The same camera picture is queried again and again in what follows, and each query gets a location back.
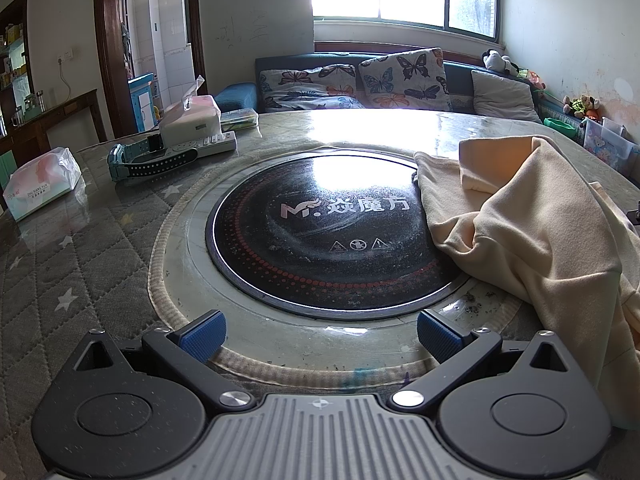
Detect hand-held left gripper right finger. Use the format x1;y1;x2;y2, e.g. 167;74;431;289
390;308;572;409

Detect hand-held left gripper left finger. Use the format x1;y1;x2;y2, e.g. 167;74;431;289
75;309;254;409

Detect cream sweatshirt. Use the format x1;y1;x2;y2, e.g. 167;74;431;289
414;135;640;432

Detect black round induction cooker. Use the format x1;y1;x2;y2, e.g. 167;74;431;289
205;152;471;321

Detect blue black smart watch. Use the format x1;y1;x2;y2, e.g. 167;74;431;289
107;132;197;183

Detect white power strip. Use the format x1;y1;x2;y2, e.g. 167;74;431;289
144;130;237;162

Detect open soft tissue pack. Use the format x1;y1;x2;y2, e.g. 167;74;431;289
158;75;223;147

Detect pink white tissue pack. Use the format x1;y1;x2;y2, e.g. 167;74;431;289
2;146;83;223

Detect blue white children's board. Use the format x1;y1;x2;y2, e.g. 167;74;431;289
127;72;156;134

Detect green plastic container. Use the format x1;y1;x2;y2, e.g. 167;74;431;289
543;117;584;134

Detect grey pillow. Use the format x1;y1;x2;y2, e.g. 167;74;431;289
470;69;543;124

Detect clear plastic storage box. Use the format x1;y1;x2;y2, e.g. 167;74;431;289
580;117;640;177

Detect dark blue sofa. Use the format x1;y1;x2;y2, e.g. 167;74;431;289
215;52;552;124

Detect butterfly print pillow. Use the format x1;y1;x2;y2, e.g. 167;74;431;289
258;64;367;114
358;47;453;111

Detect dark wooden side table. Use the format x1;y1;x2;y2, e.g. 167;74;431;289
0;88;109;162

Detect small stuffed dolls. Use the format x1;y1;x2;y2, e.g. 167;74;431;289
562;94;604;121

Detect colourful plush toy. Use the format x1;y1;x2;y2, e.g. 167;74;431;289
517;67;547;92

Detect panda plush toy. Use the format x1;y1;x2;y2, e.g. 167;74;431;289
481;49;521;79

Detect wooden shelf cabinet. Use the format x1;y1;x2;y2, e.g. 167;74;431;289
0;0;37;137

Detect brown wooden door frame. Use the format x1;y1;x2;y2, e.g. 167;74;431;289
93;0;209;139

